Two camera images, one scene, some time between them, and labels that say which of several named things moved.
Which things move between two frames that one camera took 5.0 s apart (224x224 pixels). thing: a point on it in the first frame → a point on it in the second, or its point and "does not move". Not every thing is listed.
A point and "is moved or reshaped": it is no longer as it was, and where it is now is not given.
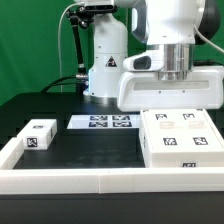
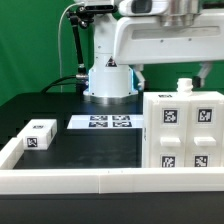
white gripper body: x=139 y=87 → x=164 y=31
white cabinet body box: x=180 y=138 is moved or reshaped
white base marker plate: x=108 y=121 does not move
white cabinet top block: x=38 y=133 does not move
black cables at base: x=55 y=82 does not move
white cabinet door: x=196 y=132 is moved or reshaped
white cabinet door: x=166 y=130 does not move
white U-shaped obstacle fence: x=100 y=180 does not move
